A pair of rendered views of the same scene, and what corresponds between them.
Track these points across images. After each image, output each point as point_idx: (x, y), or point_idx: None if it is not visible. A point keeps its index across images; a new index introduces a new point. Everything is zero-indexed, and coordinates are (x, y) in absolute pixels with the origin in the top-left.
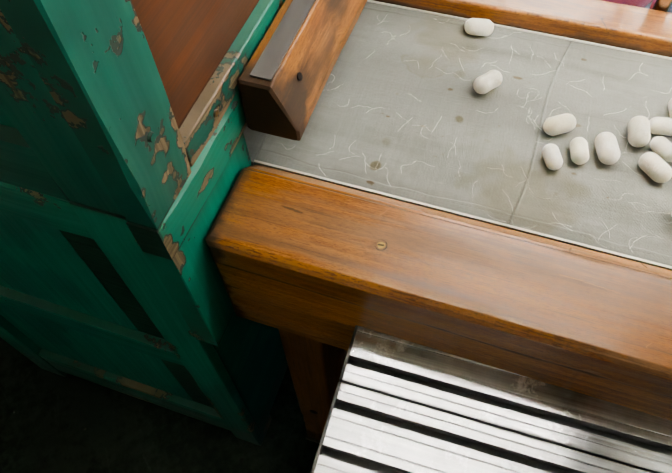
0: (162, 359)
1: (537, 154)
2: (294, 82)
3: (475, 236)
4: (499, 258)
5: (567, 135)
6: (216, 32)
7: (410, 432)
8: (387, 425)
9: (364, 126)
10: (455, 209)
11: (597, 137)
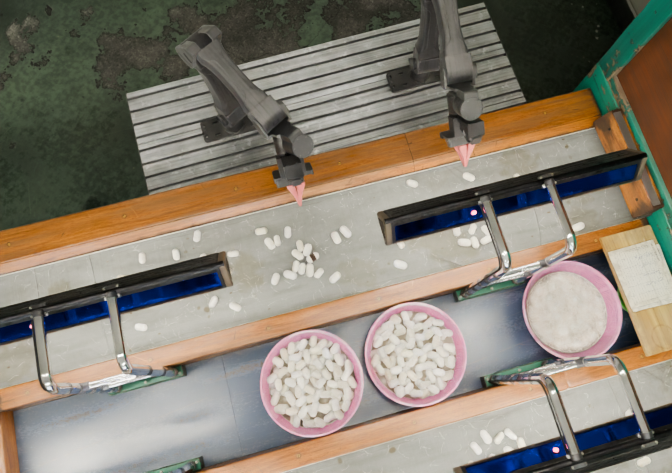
0: None
1: None
2: (608, 125)
3: (523, 130)
4: (512, 127)
5: None
6: (636, 101)
7: (498, 94)
8: (504, 92)
9: (581, 159)
10: (533, 144)
11: None
